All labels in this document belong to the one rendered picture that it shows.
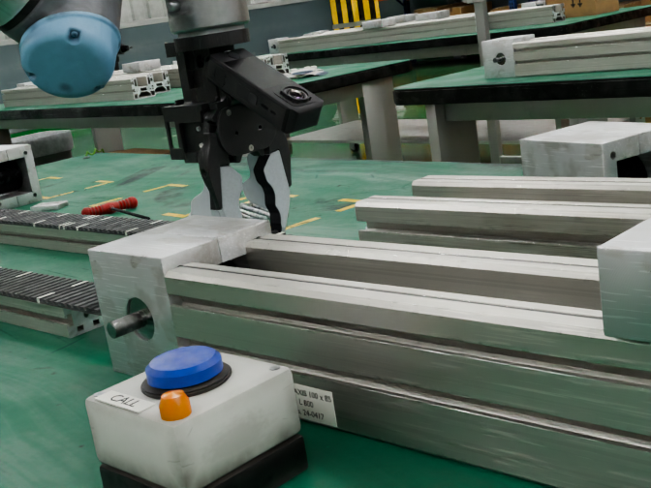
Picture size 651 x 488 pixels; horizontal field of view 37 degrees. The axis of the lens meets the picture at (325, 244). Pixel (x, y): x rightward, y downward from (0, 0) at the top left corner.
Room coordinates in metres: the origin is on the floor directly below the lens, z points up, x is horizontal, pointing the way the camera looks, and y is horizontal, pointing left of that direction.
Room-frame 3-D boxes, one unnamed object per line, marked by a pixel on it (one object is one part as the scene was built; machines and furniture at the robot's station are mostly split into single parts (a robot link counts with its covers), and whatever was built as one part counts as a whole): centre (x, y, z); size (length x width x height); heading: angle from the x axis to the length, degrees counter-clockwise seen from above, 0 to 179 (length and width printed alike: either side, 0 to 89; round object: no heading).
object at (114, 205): (1.29, 0.26, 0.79); 0.16 x 0.08 x 0.02; 30
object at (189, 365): (0.48, 0.08, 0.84); 0.04 x 0.04 x 0.02
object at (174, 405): (0.43, 0.08, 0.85); 0.02 x 0.02 x 0.01
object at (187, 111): (0.93, 0.08, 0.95); 0.09 x 0.08 x 0.12; 44
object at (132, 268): (0.68, 0.11, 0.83); 0.12 x 0.09 x 0.10; 134
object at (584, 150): (0.84, -0.24, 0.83); 0.11 x 0.10 x 0.10; 119
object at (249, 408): (0.48, 0.08, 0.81); 0.10 x 0.08 x 0.06; 134
